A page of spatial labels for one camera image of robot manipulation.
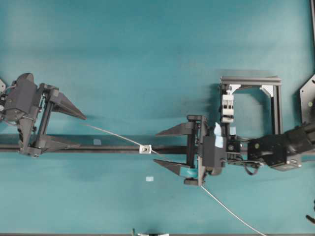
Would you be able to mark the black aluminium frame stand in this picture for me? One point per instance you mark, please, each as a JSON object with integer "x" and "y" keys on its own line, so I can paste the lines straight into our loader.
{"x": 254, "y": 96}

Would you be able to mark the pale tape piece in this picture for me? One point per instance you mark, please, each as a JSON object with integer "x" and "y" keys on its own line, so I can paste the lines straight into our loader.
{"x": 149, "y": 179}

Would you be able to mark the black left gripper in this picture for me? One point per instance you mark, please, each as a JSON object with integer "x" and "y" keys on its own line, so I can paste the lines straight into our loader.
{"x": 29, "y": 106}

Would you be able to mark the white clamp block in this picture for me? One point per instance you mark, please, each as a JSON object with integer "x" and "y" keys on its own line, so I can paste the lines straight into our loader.
{"x": 227, "y": 110}

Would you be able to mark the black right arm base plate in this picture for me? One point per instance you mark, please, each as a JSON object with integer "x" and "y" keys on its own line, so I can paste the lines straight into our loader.
{"x": 307, "y": 101}

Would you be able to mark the silver metal fitting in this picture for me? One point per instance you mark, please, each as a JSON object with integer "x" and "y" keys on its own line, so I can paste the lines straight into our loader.
{"x": 145, "y": 149}

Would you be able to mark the black aluminium rail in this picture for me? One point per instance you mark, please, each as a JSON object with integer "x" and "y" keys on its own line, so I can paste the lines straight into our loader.
{"x": 38, "y": 145}

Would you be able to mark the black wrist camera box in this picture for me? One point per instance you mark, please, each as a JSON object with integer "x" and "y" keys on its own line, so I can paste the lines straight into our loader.
{"x": 213, "y": 154}

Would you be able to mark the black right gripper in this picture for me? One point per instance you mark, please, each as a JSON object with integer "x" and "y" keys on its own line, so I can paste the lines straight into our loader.
{"x": 196, "y": 129}

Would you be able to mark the black frame border rail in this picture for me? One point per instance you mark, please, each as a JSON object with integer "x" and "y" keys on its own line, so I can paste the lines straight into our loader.
{"x": 312, "y": 8}

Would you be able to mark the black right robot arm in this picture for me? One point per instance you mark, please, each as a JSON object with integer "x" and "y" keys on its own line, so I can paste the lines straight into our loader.
{"x": 281, "y": 152}

